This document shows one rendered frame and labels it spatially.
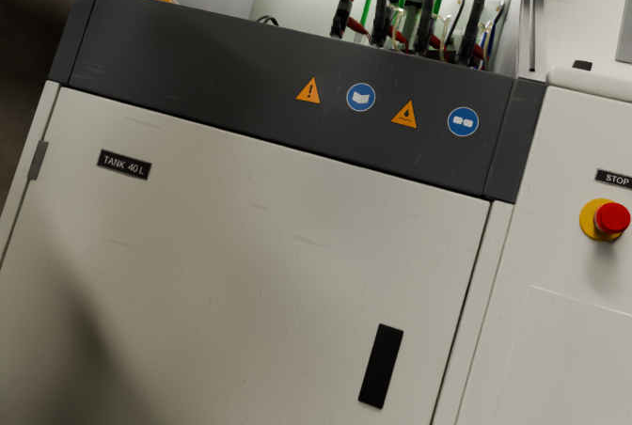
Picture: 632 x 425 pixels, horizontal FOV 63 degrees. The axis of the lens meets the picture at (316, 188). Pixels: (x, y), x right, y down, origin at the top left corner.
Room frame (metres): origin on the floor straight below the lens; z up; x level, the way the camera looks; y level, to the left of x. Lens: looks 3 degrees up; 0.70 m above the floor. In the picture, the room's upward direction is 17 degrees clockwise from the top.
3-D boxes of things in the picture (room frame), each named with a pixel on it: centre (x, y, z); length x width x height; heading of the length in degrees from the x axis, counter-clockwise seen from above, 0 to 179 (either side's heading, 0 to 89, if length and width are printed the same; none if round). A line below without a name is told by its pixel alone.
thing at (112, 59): (0.72, 0.09, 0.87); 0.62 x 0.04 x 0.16; 78
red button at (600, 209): (0.59, -0.34, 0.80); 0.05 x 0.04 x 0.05; 78
